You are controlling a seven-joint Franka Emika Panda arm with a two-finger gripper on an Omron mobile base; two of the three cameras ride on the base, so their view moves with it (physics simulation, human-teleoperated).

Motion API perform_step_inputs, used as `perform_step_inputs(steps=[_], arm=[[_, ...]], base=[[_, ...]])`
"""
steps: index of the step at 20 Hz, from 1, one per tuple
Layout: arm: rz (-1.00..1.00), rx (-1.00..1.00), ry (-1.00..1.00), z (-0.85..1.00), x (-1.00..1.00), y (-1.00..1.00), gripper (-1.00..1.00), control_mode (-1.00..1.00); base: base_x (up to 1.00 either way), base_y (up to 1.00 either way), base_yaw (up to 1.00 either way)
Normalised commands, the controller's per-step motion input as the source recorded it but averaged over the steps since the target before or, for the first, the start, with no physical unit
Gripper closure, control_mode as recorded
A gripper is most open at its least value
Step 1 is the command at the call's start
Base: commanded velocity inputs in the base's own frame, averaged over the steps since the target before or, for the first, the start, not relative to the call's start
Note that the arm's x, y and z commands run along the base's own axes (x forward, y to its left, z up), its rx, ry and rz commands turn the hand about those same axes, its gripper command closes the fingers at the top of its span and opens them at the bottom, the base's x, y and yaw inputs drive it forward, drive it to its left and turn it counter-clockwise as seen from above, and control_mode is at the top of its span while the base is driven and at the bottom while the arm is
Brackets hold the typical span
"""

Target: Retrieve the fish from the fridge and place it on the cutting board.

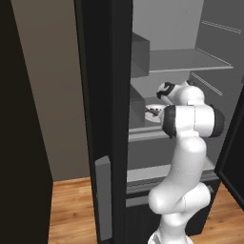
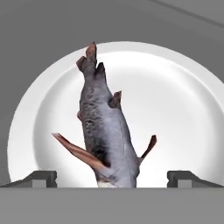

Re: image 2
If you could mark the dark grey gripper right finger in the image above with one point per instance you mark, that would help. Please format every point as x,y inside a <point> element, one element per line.
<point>180,177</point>

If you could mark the white round plate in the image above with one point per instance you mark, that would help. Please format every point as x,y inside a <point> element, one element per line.
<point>175,116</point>

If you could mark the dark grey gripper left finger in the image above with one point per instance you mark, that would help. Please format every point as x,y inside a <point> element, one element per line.
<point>43,177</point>

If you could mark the grey fish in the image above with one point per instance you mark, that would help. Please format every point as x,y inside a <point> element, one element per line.
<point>106,137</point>

